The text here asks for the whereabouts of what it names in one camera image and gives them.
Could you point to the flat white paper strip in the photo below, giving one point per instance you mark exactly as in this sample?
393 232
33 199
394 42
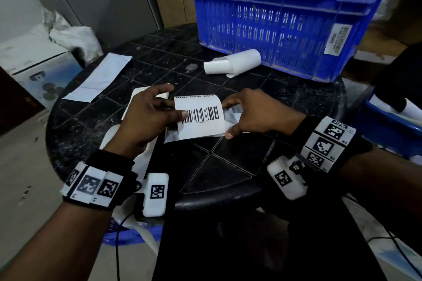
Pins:
99 76

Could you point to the person's left forearm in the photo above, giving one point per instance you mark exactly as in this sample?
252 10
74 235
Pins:
56 244

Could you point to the white printed carton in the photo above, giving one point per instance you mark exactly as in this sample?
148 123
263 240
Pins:
36 66

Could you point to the person's right thumb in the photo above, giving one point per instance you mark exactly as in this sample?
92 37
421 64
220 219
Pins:
235 130

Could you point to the person's right forearm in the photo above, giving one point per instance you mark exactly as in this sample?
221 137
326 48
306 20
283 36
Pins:
385 182

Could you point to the person's right hand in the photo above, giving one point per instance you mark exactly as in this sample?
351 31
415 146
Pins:
263 112

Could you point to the curled white label roll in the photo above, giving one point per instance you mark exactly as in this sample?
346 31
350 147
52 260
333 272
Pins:
237 61

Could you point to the blue plastic bin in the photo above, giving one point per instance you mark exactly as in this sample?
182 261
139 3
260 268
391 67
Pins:
385 129

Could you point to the white paper in bin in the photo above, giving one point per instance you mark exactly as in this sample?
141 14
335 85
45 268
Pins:
412 111

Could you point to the crumpled white plastic bag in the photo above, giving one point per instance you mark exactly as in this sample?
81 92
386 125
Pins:
74 37

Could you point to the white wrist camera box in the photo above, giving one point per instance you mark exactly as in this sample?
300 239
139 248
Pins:
155 195
286 178

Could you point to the white label backing strip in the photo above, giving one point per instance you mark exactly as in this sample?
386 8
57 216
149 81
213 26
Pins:
232 117

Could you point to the person's left thumb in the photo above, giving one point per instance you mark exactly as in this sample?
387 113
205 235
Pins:
174 116

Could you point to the white barcode label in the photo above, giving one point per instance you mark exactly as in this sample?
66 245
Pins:
202 116

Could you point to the black wristband with marker tags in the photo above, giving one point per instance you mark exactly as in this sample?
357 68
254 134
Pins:
99 182
329 144

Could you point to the blue and white bag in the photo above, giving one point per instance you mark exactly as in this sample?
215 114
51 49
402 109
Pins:
132 233

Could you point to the black trousers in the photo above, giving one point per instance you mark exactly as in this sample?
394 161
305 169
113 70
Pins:
263 244

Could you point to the person's left hand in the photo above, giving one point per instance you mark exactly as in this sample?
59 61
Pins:
138 122

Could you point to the blue plastic crate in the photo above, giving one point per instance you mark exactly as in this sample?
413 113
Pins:
283 24

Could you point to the white sticker on crate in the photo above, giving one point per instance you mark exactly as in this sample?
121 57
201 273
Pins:
338 39

